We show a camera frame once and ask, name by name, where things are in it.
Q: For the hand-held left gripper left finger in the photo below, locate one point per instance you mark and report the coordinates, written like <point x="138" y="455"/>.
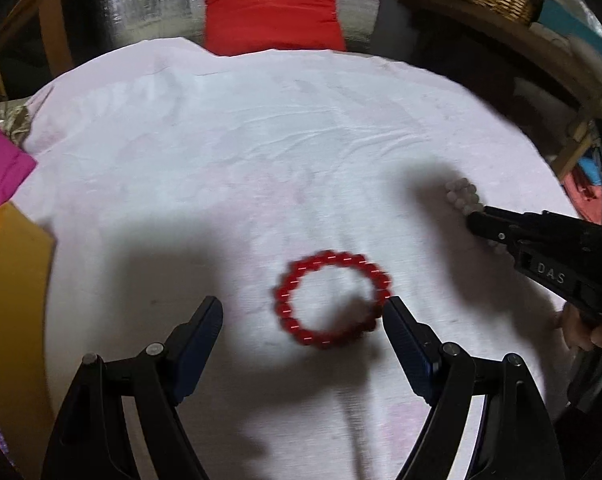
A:
<point x="201" y="355"/>

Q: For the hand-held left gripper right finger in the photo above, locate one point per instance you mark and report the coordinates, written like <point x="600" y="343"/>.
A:
<point x="406" y="352"/>

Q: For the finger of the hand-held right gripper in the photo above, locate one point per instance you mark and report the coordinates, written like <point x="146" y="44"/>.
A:
<point x="531" y="227"/>

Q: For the person's right hand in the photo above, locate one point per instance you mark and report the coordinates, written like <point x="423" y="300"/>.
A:
<point x="578" y="332"/>

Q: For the bamboo shelf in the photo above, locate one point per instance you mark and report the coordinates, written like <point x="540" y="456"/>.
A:
<point x="541" y="65"/>

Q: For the teal box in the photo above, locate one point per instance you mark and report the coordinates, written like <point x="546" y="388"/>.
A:
<point x="576" y="35"/>

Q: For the pale pink sheet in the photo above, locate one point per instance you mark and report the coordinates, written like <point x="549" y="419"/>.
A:
<point x="206" y="150"/>

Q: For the magenta cloth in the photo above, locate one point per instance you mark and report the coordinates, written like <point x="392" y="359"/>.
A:
<point x="1" y="170"/>

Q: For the beige patterned cloth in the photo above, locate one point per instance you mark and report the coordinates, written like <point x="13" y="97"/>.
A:
<point x="12" y="122"/>

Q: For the red cushion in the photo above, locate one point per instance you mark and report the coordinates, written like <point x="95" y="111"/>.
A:
<point x="273" y="10"/>

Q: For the silver foil mat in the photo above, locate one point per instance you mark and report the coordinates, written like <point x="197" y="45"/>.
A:
<point x="146" y="0"/>

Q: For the wooden chair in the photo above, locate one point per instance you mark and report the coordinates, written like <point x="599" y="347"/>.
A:
<point x="48" y="25"/>

